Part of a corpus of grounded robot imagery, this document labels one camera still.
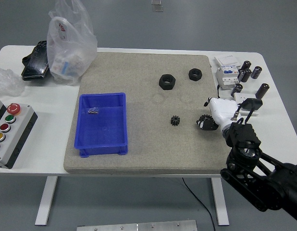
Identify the blue plastic box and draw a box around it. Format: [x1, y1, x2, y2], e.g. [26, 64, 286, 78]
[74, 92, 128, 158]

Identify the grey push-button control box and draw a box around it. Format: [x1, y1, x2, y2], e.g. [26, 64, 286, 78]
[0, 98, 39, 169]

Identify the white power socket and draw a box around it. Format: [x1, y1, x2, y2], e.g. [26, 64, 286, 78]
[234, 92, 260, 116]

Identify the silver metal plate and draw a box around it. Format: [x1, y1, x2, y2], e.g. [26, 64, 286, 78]
[76, 219, 198, 231]

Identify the white table leg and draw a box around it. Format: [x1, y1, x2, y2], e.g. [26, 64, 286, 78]
[210, 177, 230, 226]
[35, 176, 58, 226]

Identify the black pouch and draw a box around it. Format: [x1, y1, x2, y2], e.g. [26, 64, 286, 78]
[21, 40, 50, 81]

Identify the large black hex nut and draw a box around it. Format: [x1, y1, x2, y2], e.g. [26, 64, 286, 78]
[159, 74, 177, 90]

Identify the white circuit breaker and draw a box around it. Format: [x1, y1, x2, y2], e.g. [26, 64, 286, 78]
[215, 66, 243, 91]

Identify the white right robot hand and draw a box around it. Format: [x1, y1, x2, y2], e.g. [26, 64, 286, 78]
[195, 96, 239, 132]

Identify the white plastic bag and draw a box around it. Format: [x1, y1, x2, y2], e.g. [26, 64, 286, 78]
[46, 0, 98, 87]

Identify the black power adapter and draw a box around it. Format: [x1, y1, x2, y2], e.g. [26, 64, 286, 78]
[241, 98, 263, 110]

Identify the grey-brown mat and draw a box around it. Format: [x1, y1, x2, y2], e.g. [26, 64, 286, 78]
[63, 52, 230, 175]

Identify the clear crumpled plastic wrap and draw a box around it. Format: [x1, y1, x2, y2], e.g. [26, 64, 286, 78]
[0, 68, 26, 97]

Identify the small black hex nut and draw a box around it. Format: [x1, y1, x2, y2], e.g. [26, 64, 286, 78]
[188, 68, 203, 82]

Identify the large black gear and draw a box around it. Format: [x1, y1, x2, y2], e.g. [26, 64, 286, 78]
[198, 114, 218, 131]

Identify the white cardboard box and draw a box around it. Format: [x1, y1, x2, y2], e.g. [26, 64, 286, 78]
[214, 55, 241, 69]

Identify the black floor cable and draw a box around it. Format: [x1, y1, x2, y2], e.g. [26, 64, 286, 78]
[182, 177, 216, 231]

